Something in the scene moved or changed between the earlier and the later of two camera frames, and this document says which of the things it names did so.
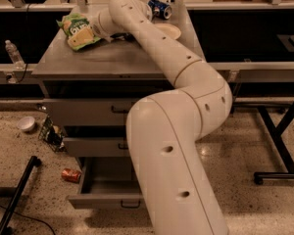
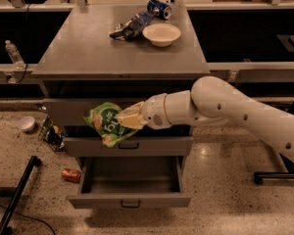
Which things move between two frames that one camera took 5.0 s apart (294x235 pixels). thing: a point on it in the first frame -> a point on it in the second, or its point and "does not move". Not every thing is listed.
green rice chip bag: [78, 30] -> [102, 118]
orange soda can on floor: [72, 175] does not move
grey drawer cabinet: [91, 92] does not move
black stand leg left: [4, 227] does not move
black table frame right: [289, 159] does not move
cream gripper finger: [82, 36] -> [132, 120]
